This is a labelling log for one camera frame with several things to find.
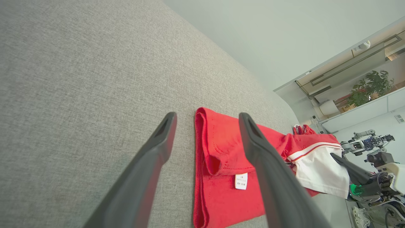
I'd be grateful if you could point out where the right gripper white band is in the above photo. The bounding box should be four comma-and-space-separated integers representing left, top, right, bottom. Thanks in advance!
330, 154, 405, 202

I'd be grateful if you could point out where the red shorts white trim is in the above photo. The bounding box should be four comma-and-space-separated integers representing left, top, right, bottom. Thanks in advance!
293, 124, 317, 135

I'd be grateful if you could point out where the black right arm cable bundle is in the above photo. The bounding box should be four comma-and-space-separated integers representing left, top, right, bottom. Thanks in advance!
384, 209, 395, 228

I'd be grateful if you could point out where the grey idle robot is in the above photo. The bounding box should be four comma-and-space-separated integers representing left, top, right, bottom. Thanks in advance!
340, 129, 396, 156

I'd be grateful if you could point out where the white partition counter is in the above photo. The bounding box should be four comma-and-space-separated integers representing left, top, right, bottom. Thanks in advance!
320, 87, 405, 134

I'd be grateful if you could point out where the white sneaker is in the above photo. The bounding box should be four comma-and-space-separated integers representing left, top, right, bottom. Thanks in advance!
352, 206, 371, 228

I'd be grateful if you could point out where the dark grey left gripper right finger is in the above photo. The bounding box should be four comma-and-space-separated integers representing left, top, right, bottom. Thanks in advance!
238, 112, 333, 228

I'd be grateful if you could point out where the white ceiling lamp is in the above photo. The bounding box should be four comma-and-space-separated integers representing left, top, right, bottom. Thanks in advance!
353, 41, 371, 53

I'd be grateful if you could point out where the white cylindrical bin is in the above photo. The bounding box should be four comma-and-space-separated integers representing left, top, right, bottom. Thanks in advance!
318, 100, 339, 116

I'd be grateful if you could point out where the red Bulls 23 jersey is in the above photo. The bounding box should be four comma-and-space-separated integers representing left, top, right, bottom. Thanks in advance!
193, 107, 350, 228

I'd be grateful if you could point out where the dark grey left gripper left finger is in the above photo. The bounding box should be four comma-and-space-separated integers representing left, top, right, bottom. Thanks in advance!
82, 111, 178, 228

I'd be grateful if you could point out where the green potted plant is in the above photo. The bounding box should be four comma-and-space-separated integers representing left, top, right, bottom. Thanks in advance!
346, 70, 395, 107

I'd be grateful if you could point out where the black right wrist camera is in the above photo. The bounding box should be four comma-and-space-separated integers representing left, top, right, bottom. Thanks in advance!
364, 152, 395, 168

